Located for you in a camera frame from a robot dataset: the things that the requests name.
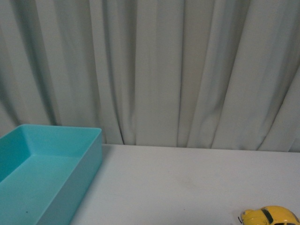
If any yellow beetle toy car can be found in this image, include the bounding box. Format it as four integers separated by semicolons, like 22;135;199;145
238;206;300;225

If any turquoise plastic storage bin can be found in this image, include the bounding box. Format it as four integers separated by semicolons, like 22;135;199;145
0;125;102;225

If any grey pleated curtain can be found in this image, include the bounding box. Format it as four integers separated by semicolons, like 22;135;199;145
0;0;300;152

